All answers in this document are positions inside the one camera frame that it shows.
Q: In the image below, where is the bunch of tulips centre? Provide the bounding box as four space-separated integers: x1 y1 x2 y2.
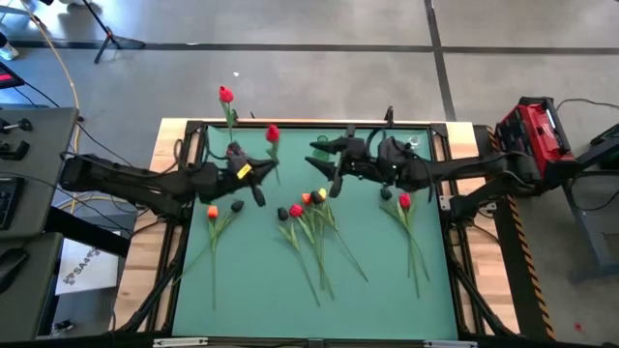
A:
309 189 335 291

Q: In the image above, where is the grey metal stand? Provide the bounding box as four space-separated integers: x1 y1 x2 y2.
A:
563 168 619 284

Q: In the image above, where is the yellow cable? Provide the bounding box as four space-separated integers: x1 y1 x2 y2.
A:
18 0 120 217

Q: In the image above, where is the black lever handle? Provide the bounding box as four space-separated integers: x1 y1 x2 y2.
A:
0 139 31 161
0 118 34 135

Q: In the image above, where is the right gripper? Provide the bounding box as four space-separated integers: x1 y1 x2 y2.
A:
305 136 386 199

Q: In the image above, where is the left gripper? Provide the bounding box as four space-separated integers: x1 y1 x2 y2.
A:
212 141 279 208

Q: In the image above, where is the black metal table frame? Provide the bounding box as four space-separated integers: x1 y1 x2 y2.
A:
113 118 521 339

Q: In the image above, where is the black tripod stand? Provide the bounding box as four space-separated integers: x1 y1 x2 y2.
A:
79 0 146 65

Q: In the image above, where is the black support beam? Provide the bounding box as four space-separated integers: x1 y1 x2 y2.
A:
44 206 133 258

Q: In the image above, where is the white printed paper sheet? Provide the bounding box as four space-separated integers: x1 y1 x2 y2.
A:
54 230 122 297

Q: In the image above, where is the black box red display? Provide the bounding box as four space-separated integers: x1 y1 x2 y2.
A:
0 61 25 91

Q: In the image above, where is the black plate hazard stripe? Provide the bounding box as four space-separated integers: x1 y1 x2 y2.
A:
473 124 558 342

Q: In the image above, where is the grey console panel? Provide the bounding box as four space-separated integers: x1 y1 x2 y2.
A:
0 106 80 241
0 231 64 343

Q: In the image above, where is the black handset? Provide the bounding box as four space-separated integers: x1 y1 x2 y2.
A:
0 246 29 294

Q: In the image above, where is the black keyboard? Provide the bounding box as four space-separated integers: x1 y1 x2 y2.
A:
0 176 20 231

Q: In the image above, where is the dark green device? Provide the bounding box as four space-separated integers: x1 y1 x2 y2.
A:
577 123 619 170

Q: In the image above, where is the red black tool case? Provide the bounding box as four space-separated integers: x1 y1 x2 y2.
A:
493 95 581 185

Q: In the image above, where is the silver end bracket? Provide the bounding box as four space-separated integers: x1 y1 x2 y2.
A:
424 339 478 348
153 336 209 348

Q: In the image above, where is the green table mat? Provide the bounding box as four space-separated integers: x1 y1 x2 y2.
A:
171 126 459 341

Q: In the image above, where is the yellow artificial tulip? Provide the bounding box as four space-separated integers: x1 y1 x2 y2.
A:
317 188 369 283

